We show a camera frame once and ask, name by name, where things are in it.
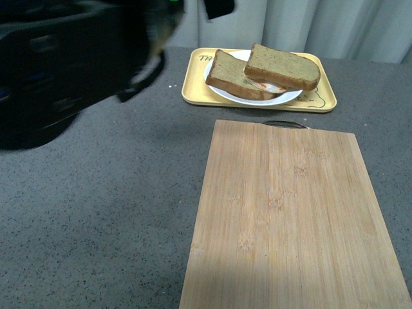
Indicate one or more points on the fried egg filling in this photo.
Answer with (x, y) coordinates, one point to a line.
(267, 86)

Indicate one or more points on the yellow bear tray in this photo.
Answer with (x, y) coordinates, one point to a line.
(195, 91)

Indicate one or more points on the grey curtain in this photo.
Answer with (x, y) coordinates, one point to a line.
(377, 31)

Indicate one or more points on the bread slice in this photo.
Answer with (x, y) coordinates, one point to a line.
(282, 68)
(227, 74)

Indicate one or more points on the black metal board handle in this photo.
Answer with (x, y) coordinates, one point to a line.
(285, 124)

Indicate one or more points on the wooden cutting board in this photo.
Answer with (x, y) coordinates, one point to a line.
(288, 218)

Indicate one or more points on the white round plate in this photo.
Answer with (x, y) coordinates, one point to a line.
(290, 94)

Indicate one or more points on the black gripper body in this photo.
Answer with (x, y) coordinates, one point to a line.
(61, 57)

